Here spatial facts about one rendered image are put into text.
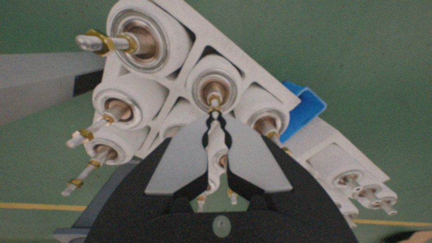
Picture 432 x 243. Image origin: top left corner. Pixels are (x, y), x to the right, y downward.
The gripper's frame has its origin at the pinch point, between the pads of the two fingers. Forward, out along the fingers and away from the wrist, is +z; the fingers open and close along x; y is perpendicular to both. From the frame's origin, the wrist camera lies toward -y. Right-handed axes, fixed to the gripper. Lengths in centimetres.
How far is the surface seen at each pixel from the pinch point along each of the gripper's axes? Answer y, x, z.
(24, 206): 86, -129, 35
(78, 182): 13.0, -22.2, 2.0
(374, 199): 31, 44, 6
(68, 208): 91, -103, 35
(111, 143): 10.8, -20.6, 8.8
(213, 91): -0.5, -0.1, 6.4
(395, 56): -3, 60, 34
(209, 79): -1.6, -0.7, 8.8
